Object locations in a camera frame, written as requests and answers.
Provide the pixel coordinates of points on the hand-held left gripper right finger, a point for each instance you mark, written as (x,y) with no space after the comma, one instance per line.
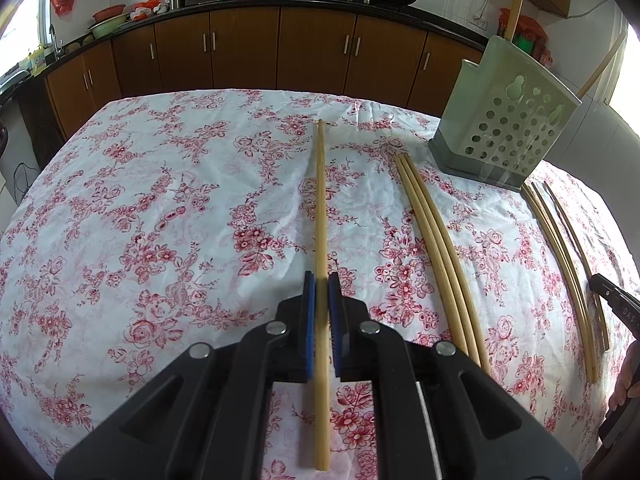
(336,330)

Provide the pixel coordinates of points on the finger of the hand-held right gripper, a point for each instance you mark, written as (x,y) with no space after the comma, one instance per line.
(617,305)

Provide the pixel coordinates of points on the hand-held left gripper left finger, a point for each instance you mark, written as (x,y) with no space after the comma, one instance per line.
(310,330)

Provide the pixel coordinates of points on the bamboo chopstick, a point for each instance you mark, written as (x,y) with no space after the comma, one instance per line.
(320,210)
(426,219)
(434,218)
(515,10)
(600,67)
(419,220)
(575,245)
(564,258)

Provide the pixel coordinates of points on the group of chopsticks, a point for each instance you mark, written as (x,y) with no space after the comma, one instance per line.
(556,260)

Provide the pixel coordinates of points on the grey-green perforated chopstick holder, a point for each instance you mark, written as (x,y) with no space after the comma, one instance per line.
(500,125)

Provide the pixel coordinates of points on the person's right hand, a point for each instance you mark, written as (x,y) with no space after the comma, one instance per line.
(629,377)

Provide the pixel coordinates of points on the red floral white tablecloth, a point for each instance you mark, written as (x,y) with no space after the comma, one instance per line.
(175,210)

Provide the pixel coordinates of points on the bright window by packets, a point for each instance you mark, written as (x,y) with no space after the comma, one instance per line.
(627,70)

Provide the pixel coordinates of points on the red and green packets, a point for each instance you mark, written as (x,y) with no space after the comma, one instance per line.
(527,35)

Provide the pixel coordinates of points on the brown wooden base cabinets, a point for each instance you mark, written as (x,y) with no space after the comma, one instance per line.
(240,50)

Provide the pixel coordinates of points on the black kitchen countertop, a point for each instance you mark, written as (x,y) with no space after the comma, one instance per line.
(225,4)

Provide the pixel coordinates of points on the red and white dish stack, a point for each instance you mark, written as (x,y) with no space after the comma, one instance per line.
(149,9)

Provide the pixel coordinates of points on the red plastic basin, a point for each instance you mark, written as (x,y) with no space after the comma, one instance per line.
(109,11)

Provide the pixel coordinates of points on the metal faucet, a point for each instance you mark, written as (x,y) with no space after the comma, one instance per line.
(54,42)

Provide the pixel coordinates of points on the bright window by sink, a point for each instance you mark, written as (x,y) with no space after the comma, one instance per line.
(25,25)

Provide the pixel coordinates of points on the white wall socket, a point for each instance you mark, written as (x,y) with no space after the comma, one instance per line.
(480,21)

